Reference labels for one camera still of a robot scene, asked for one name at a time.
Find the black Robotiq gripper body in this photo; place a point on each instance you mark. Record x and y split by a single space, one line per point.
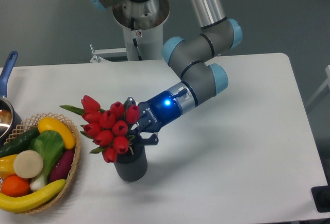
157 112

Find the red tulip bouquet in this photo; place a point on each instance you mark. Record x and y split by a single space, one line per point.
108 129

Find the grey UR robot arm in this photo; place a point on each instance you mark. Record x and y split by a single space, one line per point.
199 81

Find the dark grey ribbed vase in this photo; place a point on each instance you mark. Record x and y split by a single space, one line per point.
132 165

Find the green bok choy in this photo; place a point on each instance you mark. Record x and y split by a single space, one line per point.
50 146

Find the purple sweet potato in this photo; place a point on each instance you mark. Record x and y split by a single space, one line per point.
62 167

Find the green cucumber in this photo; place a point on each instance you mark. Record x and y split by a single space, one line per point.
20 143

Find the beige round disc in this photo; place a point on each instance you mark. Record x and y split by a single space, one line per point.
28 164

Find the woven wicker basket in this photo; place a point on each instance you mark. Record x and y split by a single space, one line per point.
32 122

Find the yellow bell pepper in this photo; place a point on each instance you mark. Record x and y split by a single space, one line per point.
6 166

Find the orange fruit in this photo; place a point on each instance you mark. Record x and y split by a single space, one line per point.
15 186

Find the yellow banana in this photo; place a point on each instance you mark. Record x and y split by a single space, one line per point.
33 200

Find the black device at table edge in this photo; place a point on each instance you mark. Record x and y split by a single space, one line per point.
321 198

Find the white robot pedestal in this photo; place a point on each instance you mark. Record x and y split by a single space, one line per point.
142 26

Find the blue handled saucepan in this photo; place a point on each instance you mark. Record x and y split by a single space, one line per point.
9 117

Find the white frame at right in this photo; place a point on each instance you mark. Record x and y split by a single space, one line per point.
320 92

